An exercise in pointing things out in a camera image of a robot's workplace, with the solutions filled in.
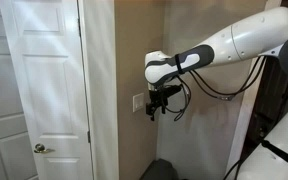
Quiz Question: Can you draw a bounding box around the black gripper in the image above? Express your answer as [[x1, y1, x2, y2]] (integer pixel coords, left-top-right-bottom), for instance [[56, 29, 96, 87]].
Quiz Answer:
[[145, 87, 169, 122]]

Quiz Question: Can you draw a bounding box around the white light switch plate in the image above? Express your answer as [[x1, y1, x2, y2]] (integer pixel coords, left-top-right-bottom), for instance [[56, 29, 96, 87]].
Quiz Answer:
[[132, 92, 145, 113]]

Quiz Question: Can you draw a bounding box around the white door trim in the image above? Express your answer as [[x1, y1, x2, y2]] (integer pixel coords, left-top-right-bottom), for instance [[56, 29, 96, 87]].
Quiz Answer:
[[225, 0, 283, 180]]

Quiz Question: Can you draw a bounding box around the dark wooden door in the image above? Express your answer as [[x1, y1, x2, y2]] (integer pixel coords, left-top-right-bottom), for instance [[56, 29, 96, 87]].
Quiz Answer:
[[241, 0, 288, 162]]

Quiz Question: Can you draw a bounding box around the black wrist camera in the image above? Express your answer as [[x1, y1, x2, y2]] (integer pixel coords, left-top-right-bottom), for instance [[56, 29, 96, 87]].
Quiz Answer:
[[162, 84, 183, 99]]

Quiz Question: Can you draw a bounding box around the black looped gripper cable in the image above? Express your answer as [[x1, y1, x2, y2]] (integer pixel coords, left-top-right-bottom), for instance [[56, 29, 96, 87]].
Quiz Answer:
[[164, 75, 192, 122]]

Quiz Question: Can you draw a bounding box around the black forearm cable strap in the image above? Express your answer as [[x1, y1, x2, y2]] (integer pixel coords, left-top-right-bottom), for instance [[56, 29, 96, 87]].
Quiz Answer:
[[174, 53, 186, 75]]

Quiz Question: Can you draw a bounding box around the white door frame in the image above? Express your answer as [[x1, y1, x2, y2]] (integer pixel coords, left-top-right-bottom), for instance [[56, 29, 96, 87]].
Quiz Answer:
[[77, 0, 120, 180]]

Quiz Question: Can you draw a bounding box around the long black arm cable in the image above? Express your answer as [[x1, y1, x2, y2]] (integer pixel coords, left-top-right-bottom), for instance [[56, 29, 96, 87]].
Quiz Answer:
[[188, 55, 268, 102]]

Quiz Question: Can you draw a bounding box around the black floor cable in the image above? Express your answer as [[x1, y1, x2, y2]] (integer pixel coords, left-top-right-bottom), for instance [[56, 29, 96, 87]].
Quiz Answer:
[[222, 159, 249, 180]]

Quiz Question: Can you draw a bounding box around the white panel door with handle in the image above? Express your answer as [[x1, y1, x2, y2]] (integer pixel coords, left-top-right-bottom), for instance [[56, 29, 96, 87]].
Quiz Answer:
[[0, 0, 95, 180]]

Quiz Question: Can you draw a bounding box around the brass door handle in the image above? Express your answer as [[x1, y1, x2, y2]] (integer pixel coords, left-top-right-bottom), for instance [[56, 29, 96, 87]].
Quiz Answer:
[[33, 143, 56, 155]]

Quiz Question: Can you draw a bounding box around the black strap on robot base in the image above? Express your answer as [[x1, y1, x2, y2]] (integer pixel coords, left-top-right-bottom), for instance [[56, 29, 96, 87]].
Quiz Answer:
[[260, 139, 288, 173]]

